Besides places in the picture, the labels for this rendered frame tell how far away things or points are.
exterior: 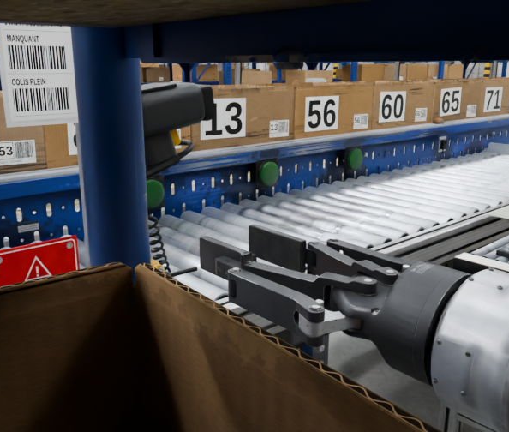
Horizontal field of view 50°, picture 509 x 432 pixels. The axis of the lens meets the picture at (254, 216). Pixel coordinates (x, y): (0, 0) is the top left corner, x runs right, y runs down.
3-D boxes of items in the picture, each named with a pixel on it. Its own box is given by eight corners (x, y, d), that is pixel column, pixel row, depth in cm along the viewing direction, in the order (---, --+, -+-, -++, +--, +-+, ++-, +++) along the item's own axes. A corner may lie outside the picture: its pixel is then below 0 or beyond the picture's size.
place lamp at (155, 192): (140, 210, 132) (139, 182, 130) (138, 209, 133) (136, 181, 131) (165, 206, 136) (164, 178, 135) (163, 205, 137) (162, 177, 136)
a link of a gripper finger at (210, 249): (256, 289, 45) (249, 291, 45) (206, 266, 50) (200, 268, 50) (256, 254, 44) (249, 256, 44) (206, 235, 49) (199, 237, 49)
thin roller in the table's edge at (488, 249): (476, 254, 109) (534, 227, 127) (467, 251, 110) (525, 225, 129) (476, 263, 109) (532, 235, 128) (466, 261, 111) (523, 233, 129)
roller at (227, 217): (346, 279, 110) (348, 255, 108) (195, 224, 148) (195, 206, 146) (362, 273, 113) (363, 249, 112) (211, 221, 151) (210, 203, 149)
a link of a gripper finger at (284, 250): (300, 242, 47) (306, 240, 48) (248, 225, 53) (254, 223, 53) (300, 274, 48) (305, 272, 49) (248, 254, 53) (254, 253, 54)
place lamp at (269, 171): (262, 188, 157) (262, 163, 155) (259, 187, 158) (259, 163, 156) (279, 184, 161) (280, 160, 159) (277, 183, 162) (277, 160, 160)
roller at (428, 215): (449, 239, 134) (452, 219, 133) (297, 201, 172) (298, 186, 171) (460, 236, 138) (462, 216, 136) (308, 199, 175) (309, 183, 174)
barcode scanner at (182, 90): (225, 159, 71) (215, 76, 68) (146, 183, 64) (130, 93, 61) (195, 153, 76) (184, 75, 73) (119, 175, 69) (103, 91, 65)
